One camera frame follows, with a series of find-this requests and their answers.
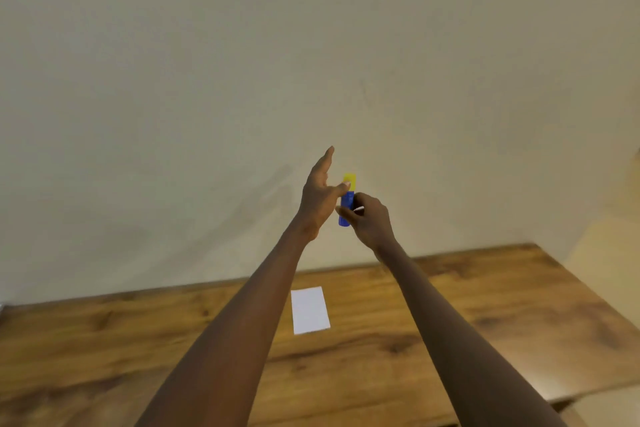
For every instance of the person's left hand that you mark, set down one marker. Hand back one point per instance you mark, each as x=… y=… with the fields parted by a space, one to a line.
x=317 y=199

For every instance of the person's right hand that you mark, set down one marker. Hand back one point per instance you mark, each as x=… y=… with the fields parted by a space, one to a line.
x=372 y=224

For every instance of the blue glue stick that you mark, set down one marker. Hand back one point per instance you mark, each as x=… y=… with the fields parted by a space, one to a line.
x=346 y=209

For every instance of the yellow glue stick cap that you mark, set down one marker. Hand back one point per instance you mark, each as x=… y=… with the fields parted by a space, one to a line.
x=349 y=181

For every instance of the white paper card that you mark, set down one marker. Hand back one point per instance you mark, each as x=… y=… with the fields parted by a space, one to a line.
x=310 y=310

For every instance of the person's left forearm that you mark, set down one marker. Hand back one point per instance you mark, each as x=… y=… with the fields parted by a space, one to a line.
x=225 y=341

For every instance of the person's right forearm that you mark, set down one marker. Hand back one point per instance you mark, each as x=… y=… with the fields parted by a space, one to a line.
x=465 y=351

